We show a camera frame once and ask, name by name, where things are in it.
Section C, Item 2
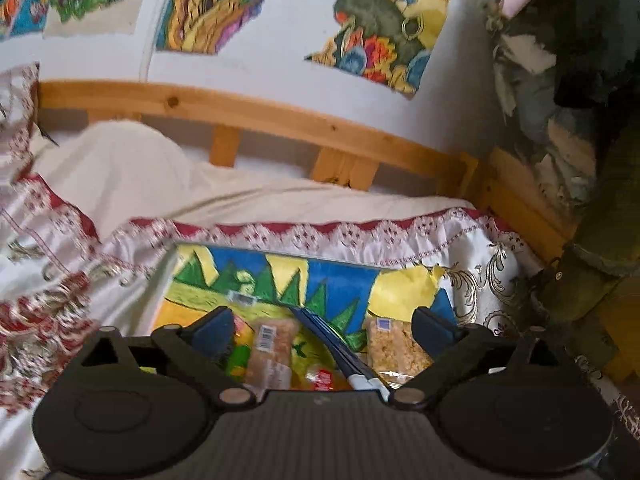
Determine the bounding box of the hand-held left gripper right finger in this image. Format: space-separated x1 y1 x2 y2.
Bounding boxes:
388 305 569 409

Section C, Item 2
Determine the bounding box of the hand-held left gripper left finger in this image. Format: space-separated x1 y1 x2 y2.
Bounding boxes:
76 305 255 412

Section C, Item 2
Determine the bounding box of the green snack packet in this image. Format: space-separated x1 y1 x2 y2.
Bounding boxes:
226 341 252 379

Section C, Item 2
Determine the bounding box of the rice crisp packet blue label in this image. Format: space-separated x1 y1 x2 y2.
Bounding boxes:
364 316 434 377

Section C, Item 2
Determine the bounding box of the grey metal tray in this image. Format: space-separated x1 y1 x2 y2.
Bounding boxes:
149 241 462 397

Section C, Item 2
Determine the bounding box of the brown pastry packet barcode label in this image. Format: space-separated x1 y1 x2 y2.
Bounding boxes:
241 316 302 392

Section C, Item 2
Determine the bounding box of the blue snack packet white end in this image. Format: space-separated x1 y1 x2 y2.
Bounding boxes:
289 304 389 402

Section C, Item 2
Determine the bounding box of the orange sausage packet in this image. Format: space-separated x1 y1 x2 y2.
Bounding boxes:
306 366 351 392

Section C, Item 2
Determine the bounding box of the dragon drawing tray liner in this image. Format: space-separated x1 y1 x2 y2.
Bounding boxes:
155 245 459 392

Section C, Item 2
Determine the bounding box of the pile of dark clothes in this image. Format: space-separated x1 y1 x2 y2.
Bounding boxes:
539 110 640 383

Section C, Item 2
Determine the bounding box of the beige bedsheet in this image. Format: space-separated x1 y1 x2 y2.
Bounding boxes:
29 119 477 242

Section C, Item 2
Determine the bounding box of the floral satin blanket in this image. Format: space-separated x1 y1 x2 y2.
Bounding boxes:
0 62 640 480

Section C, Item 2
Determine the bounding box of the patterned hanging cloth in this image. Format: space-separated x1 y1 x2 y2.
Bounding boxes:
486 0 608 213

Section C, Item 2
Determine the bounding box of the black jacket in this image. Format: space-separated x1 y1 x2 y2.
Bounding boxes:
544 0 640 108

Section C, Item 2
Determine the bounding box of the wooden bed frame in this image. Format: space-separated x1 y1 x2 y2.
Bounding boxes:
36 79 577 262

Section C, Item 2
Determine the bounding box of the swirl seaweed wall drawing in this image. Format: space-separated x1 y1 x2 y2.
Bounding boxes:
154 0 327 57

